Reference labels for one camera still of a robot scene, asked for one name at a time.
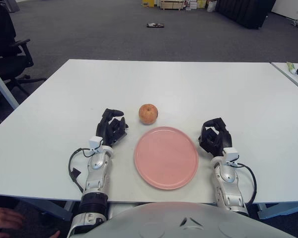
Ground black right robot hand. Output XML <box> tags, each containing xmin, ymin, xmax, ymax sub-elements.
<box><xmin>198</xmin><ymin>118</ymin><xmax>233</xmax><ymax>158</ymax></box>

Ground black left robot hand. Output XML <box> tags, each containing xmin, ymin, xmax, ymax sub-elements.
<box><xmin>96</xmin><ymin>108</ymin><xmax>129</xmax><ymax>147</ymax></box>

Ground red yellow apple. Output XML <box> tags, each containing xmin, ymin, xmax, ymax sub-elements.
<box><xmin>138</xmin><ymin>103</ymin><xmax>159</xmax><ymax>125</ymax></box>

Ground pink round plate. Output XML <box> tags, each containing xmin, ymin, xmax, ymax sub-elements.
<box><xmin>134</xmin><ymin>126</ymin><xmax>199</xmax><ymax>190</ymax></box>

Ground grey robot torso shell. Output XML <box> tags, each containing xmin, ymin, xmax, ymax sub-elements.
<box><xmin>75</xmin><ymin>202</ymin><xmax>293</xmax><ymax>238</ymax></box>

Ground grey blue desk leg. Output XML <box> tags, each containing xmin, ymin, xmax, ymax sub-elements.
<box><xmin>0</xmin><ymin>59</ymin><xmax>20</xmax><ymax>110</ymax></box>

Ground black partition curtain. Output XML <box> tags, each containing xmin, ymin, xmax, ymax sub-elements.
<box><xmin>215</xmin><ymin>0</ymin><xmax>277</xmax><ymax>30</ymax></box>

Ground bystander bare hand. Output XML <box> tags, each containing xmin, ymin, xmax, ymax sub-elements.
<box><xmin>0</xmin><ymin>207</ymin><xmax>62</xmax><ymax>238</ymax></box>

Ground stacked cardboard boxes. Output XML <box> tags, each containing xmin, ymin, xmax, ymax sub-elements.
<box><xmin>185</xmin><ymin>0</ymin><xmax>207</xmax><ymax>10</ymax></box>

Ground wooden crate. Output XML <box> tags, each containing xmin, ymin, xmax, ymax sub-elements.
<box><xmin>160</xmin><ymin>0</ymin><xmax>184</xmax><ymax>11</ymax></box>

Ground black office chair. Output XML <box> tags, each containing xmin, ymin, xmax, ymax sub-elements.
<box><xmin>0</xmin><ymin>3</ymin><xmax>47</xmax><ymax>105</ymax></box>

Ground grey cabinet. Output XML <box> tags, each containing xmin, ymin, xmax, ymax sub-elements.
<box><xmin>0</xmin><ymin>0</ymin><xmax>20</xmax><ymax>13</ymax></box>

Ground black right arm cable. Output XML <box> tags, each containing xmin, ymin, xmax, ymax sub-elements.
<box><xmin>234</xmin><ymin>162</ymin><xmax>258</xmax><ymax>206</ymax></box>

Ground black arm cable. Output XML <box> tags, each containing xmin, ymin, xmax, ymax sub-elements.
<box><xmin>234</xmin><ymin>162</ymin><xmax>258</xmax><ymax>206</ymax></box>
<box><xmin>68</xmin><ymin>148</ymin><xmax>95</xmax><ymax>193</ymax></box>

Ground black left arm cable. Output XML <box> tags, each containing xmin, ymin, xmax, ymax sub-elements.
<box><xmin>68</xmin><ymin>148</ymin><xmax>95</xmax><ymax>193</ymax></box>

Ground grey blue table frame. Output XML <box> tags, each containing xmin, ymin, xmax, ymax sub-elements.
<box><xmin>257</xmin><ymin>202</ymin><xmax>298</xmax><ymax>220</ymax></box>

